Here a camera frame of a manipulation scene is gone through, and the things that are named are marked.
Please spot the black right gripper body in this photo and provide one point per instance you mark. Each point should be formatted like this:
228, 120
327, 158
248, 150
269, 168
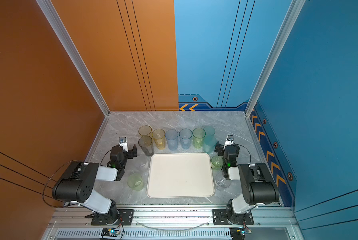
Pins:
222, 148

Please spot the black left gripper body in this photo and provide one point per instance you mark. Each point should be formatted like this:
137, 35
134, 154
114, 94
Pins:
129, 151

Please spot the small green cup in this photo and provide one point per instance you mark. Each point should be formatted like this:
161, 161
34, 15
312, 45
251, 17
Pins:
135, 181
217, 162

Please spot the clear dimpled small cup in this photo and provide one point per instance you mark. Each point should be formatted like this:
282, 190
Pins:
142, 165

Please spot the clear faceted small cup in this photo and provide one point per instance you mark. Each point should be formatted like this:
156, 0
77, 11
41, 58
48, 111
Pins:
221, 181

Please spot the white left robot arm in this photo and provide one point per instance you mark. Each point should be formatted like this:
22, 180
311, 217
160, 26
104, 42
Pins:
76, 185

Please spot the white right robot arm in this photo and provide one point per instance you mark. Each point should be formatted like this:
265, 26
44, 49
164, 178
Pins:
257, 185

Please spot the white rectangular tray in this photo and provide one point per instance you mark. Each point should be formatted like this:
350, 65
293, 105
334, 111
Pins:
184, 175

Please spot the teal tall cup front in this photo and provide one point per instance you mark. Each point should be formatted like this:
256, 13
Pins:
209, 144

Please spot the teal tall cup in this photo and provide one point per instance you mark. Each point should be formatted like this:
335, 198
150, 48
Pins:
209, 144
210, 131

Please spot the grey smoky tall cup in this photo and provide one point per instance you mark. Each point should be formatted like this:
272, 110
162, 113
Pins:
146, 144

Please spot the teal tall cup back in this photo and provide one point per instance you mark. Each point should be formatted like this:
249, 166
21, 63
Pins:
210, 131

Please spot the amber tall cup back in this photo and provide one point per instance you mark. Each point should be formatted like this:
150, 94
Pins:
145, 131

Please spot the green tall cup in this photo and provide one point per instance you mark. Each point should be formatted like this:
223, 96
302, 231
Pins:
198, 137

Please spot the yellow tall cup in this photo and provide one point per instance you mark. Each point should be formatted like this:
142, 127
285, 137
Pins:
159, 137

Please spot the blue tall cup right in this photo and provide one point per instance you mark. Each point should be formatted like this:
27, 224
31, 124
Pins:
185, 138

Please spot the blue tall cup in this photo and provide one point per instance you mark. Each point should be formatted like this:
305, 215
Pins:
185, 138
172, 138

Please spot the blue tall cup left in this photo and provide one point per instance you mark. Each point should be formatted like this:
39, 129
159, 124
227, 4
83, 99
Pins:
172, 138

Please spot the left green circuit board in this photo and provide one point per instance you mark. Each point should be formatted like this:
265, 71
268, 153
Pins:
110, 234

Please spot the green circuit board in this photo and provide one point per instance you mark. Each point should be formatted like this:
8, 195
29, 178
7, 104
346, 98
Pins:
110, 234
239, 233

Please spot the right green circuit board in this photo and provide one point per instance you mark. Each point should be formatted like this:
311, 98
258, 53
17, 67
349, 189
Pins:
239, 233

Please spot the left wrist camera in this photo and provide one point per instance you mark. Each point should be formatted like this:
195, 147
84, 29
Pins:
123, 143

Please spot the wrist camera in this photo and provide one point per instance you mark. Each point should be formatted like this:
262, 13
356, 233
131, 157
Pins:
229, 141
123, 143

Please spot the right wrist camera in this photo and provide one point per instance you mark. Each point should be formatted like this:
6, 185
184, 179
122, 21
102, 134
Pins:
229, 141

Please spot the clear tube on rail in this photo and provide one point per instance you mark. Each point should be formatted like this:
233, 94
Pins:
184, 225

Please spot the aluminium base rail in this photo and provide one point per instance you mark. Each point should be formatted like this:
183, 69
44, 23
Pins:
271, 222

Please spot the left aluminium corner post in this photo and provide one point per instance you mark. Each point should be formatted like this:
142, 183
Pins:
61, 32

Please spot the aluminium corner post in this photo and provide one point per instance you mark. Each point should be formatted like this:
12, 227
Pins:
281, 38
61, 32

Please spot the right aluminium corner post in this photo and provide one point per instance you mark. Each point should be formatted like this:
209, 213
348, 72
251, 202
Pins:
281, 38

